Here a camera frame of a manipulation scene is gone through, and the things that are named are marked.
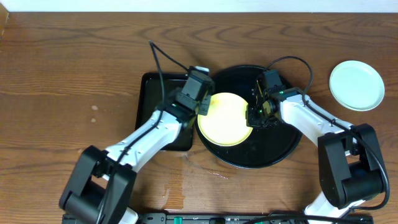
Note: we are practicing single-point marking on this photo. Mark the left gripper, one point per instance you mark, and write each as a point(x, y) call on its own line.
point(201, 109)

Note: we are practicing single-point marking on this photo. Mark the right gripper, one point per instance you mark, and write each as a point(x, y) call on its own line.
point(252, 121)

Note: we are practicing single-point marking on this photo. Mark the yellow plate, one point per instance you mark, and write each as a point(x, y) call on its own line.
point(225, 123)

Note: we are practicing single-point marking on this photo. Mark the pale green plate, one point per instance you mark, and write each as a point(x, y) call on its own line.
point(356, 86)

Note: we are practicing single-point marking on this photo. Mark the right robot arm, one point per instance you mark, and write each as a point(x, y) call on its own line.
point(351, 167)

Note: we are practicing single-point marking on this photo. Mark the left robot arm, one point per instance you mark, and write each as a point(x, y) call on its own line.
point(101, 183)

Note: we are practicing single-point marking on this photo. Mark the black round tray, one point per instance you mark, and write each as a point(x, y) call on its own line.
point(263, 147)

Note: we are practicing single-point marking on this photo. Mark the black rectangular tray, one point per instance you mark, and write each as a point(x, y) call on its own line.
point(151, 95)

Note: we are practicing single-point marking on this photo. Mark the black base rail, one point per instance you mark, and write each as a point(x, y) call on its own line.
point(162, 218)

